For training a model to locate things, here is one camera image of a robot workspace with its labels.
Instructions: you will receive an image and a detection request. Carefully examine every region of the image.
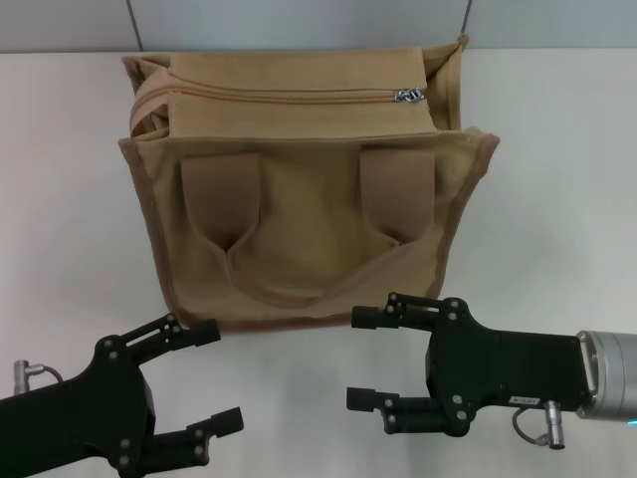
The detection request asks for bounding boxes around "wrist cable with plugs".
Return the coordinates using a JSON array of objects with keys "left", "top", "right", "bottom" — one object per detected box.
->
[
  {"left": 12, "top": 360, "right": 66, "bottom": 387},
  {"left": 511, "top": 401, "right": 563, "bottom": 453}
]

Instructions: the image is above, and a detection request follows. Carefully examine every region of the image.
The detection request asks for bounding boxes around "right wrist cable with plugs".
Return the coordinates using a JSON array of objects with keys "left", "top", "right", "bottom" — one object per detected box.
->
[{"left": 511, "top": 401, "right": 563, "bottom": 453}]

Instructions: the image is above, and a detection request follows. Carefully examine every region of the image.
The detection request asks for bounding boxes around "khaki canvas food bag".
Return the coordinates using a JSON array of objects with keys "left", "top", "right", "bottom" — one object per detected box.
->
[{"left": 116, "top": 33, "right": 501, "bottom": 334}]

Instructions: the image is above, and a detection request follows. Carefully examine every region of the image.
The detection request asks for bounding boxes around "silver metal zipper slider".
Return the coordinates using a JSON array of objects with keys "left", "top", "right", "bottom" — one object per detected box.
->
[{"left": 394, "top": 85, "right": 425, "bottom": 105}]

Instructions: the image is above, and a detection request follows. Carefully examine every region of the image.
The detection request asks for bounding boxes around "left wrist cable with plugs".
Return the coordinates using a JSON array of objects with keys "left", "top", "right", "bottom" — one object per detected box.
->
[{"left": 12, "top": 360, "right": 66, "bottom": 387}]

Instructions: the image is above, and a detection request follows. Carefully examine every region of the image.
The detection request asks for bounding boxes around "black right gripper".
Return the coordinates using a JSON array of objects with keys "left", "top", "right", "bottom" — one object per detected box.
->
[{"left": 345, "top": 292, "right": 594, "bottom": 438}]

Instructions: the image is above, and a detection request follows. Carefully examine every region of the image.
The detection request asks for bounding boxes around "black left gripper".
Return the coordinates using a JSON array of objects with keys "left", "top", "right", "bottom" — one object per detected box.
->
[{"left": 0, "top": 312, "right": 244, "bottom": 478}]

